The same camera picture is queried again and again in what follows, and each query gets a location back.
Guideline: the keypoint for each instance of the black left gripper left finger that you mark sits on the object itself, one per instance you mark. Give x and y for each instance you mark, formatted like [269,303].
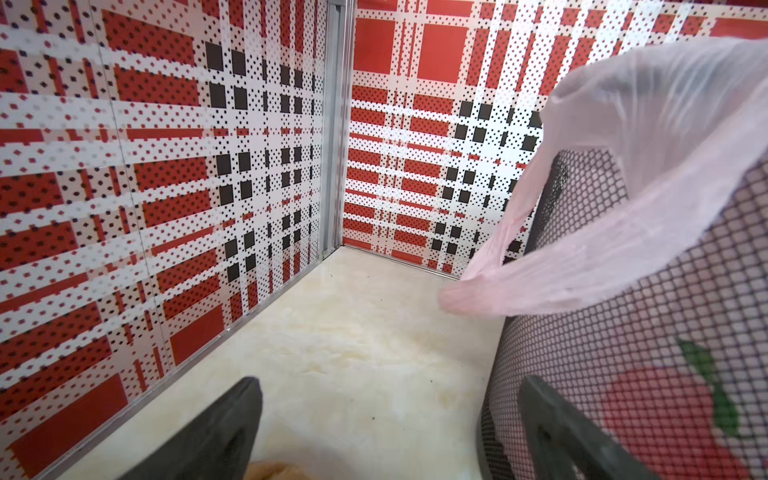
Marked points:
[216,444]

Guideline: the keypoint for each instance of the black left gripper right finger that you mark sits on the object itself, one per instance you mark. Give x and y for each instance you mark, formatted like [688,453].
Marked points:
[562,441]

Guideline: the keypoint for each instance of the black mesh trash bin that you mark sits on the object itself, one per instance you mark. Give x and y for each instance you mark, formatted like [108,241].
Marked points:
[673,368]

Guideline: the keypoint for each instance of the pink plastic bin liner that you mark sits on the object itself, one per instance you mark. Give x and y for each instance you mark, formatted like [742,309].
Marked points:
[684,121]

